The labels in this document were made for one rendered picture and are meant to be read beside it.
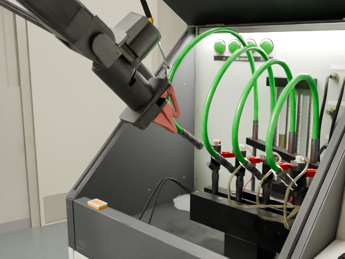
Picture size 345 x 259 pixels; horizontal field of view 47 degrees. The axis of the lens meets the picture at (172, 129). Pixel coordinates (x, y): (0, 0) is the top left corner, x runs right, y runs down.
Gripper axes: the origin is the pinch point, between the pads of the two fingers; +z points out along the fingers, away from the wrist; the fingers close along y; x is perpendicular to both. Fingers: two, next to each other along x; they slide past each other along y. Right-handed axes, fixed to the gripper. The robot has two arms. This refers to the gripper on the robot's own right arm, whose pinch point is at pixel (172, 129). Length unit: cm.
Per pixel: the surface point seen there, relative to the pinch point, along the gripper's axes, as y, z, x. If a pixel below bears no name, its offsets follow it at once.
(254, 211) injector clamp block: 1.2, 35.4, 2.9
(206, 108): 10.9, 7.9, 6.5
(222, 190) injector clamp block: 3.0, 37.3, 18.4
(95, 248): -31, 24, 32
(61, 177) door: -26, 95, 237
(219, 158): 5.5, 20.2, 7.3
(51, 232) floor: -63, 111, 222
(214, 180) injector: 3.4, 32.2, 17.9
